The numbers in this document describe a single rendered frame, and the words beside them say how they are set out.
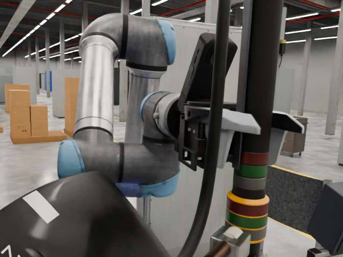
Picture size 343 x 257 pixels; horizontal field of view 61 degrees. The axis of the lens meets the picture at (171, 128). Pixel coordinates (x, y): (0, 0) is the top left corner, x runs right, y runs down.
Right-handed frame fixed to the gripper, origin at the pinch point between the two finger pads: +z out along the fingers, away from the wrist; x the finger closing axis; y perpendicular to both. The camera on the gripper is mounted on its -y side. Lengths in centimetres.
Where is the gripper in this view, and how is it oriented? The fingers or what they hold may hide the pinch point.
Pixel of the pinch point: (272, 120)
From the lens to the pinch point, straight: 28.4
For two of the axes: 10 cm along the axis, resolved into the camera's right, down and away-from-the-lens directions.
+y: -0.4, 9.9, 1.4
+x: -9.4, 0.1, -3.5
